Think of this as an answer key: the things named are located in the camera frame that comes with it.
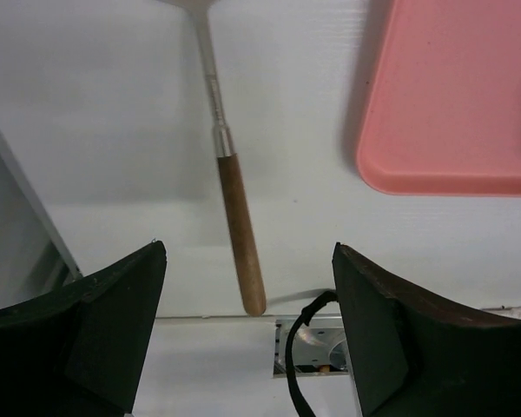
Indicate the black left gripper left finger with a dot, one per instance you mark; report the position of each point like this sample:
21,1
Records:
79,350

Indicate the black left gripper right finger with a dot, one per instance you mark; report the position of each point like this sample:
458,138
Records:
416,353

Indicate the wooden handled metal spatula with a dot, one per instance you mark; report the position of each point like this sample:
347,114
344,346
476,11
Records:
240,229

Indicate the pink plastic tray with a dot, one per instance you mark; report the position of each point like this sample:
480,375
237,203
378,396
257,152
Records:
443,114

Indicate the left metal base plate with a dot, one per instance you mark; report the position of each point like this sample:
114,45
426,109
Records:
318,349

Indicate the aluminium table frame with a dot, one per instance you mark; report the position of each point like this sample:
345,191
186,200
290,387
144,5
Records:
38,208

